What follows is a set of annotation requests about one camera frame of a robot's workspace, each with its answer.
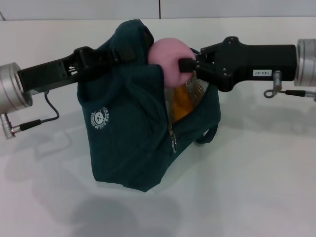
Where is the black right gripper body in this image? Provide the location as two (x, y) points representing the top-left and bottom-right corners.
(211, 36), (297, 93)

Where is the pink peach toy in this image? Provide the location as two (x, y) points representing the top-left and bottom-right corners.
(148, 38), (197, 88)

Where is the dark teal insulated lunch bag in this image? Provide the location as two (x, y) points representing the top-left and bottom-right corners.
(77, 19), (222, 193)

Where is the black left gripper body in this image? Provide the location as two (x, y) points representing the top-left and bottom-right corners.
(17, 50), (80, 92)

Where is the yellow banana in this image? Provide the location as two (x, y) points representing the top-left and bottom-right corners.
(171, 83), (198, 121)

